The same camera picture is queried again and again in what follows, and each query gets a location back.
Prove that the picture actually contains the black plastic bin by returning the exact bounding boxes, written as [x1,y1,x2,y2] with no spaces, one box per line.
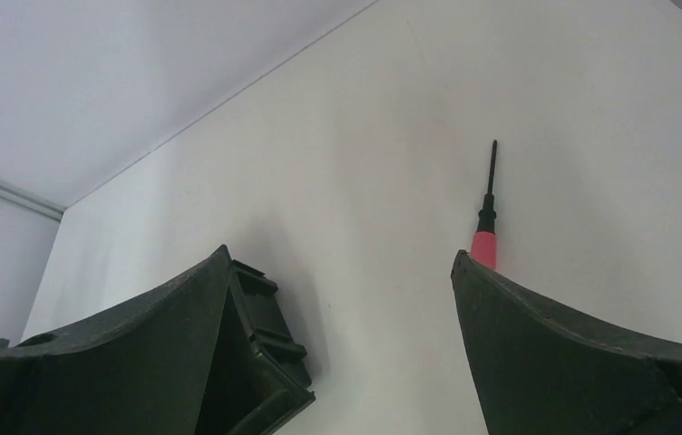
[195,260,316,434]

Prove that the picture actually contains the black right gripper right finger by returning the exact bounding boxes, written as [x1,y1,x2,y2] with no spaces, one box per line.
[451,251,682,434]

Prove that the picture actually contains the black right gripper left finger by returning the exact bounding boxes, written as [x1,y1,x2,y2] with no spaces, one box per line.
[0,246,231,434]

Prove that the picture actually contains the red handled screwdriver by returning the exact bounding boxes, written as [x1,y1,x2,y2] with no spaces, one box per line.
[470,140,498,270]

